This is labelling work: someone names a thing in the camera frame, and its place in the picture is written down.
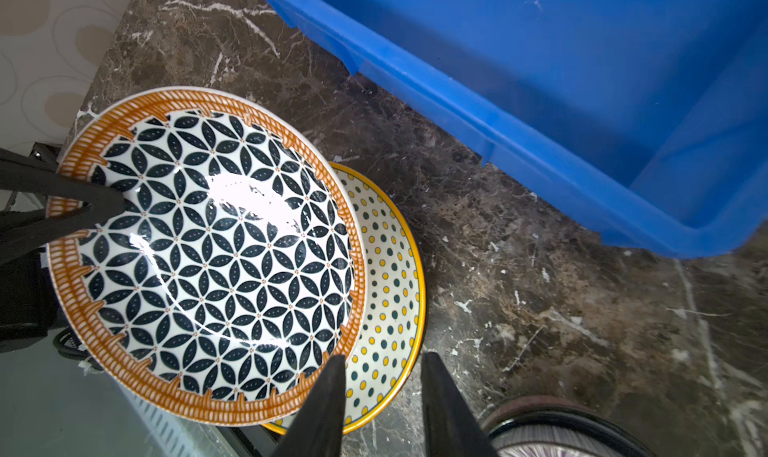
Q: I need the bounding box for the blue plastic bin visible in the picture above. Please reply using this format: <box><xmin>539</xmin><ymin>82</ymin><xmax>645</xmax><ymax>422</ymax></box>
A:
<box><xmin>266</xmin><ymin>0</ymin><xmax>767</xmax><ymax>258</ymax></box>

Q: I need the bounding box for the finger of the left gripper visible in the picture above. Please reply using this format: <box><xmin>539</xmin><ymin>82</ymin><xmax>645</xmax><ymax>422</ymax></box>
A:
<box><xmin>1</xmin><ymin>149</ymin><xmax>125</xmax><ymax>229</ymax></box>
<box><xmin>1</xmin><ymin>207</ymin><xmax>114</xmax><ymax>264</ymax></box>

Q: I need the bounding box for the dotted yellow rim plate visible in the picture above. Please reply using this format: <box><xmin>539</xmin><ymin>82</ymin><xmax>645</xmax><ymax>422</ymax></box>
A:
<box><xmin>261</xmin><ymin>161</ymin><xmax>427</xmax><ymax>437</ymax></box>

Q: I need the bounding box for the purple striped small bowl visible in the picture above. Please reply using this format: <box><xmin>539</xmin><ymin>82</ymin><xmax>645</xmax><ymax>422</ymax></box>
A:
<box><xmin>481</xmin><ymin>395</ymin><xmax>654</xmax><ymax>456</ymax></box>

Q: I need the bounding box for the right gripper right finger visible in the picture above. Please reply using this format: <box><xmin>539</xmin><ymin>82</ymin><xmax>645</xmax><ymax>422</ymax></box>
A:
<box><xmin>421</xmin><ymin>352</ymin><xmax>497</xmax><ymax>457</ymax></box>

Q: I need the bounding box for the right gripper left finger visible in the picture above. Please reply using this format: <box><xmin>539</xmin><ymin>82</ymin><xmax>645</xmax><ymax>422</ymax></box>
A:
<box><xmin>272</xmin><ymin>355</ymin><xmax>346</xmax><ymax>457</ymax></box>

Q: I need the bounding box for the flower pattern orange rim plate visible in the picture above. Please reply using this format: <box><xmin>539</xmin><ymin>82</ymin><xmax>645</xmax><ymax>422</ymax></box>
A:
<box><xmin>47</xmin><ymin>86</ymin><xmax>366</xmax><ymax>426</ymax></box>

